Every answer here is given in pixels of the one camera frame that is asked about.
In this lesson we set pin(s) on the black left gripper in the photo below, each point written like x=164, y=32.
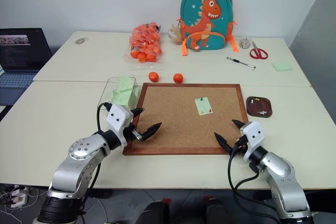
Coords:
x=131, y=132

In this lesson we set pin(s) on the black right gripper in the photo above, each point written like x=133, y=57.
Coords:
x=241, y=145

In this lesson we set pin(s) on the light green paper note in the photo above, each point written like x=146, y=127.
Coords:
x=203, y=106

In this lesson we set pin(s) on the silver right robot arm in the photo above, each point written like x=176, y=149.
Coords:
x=281, y=176

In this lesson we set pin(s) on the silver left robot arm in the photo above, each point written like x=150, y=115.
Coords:
x=78, y=161

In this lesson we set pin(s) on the wood-framed cork board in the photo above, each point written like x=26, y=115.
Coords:
x=178, y=127

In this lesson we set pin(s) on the green sticky note pad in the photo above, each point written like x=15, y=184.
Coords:
x=282, y=66

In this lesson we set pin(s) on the dark brown wooden tray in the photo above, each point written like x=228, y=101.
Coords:
x=260, y=106

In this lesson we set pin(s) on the loose orange fruit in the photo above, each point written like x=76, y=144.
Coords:
x=178, y=78
x=153, y=76

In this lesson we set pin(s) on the clear plastic container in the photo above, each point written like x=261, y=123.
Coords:
x=105, y=90

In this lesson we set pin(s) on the black and silver pen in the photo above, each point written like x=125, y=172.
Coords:
x=241, y=62

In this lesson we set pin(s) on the plastic bag of oranges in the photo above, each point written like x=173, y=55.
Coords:
x=144, y=45

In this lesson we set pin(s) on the dark rounded shape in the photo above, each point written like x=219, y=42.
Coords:
x=153, y=213
x=216, y=212

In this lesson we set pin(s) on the small patterned tape roll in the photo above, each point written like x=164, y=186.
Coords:
x=244, y=43

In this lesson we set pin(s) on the small grey oval object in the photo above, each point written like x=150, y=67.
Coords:
x=80, y=41

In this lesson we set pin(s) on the grey partition panel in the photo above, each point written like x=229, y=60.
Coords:
x=317, y=58

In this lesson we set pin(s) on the teal dinosaur backpack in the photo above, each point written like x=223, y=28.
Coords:
x=207, y=16

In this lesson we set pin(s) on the dark open laptop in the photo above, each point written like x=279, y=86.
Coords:
x=21, y=51

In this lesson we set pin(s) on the white power strip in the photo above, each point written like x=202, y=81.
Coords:
x=19, y=197

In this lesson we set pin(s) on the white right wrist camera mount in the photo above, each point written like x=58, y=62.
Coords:
x=253, y=136

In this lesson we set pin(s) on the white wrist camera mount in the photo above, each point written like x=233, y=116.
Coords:
x=118, y=119
x=253, y=136

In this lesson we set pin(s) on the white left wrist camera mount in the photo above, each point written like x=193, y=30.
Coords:
x=118, y=119

